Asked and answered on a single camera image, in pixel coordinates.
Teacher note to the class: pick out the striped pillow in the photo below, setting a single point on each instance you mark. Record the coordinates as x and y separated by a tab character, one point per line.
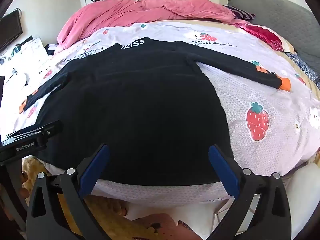
241	12

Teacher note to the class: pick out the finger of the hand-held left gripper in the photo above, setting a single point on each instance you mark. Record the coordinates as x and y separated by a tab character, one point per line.
51	127

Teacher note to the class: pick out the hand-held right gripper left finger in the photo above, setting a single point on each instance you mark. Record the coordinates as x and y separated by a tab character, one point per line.
95	166

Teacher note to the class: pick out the beige bed sheet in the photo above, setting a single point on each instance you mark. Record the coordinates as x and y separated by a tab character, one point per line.
288	46

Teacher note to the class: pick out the yellow fluffy rug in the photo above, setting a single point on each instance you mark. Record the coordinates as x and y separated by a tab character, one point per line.
32	166

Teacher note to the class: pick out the pink slipper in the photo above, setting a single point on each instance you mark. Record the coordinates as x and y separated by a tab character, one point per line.
160	226

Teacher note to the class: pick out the white drawer cabinet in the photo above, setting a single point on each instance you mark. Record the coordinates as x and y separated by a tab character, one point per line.
32	51

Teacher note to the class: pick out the black sweater with orange cuffs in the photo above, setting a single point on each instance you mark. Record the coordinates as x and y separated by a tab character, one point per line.
137	117

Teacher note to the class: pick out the pink duvet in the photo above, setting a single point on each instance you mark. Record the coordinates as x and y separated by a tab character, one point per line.
125	12

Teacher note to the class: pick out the dark clothes pile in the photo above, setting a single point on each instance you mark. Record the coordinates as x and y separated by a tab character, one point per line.
51	49

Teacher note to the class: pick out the blue floral cloth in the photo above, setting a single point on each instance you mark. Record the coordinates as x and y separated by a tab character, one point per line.
303	67

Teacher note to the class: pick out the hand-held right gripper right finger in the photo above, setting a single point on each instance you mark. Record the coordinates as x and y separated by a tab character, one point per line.
223	167

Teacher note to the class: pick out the black monitor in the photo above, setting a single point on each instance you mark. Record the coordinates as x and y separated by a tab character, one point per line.
10	30

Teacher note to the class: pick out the strawberry printed blanket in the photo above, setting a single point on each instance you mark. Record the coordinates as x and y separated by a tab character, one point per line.
262	92

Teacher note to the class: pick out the red cloth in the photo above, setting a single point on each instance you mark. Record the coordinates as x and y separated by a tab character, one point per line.
265	36

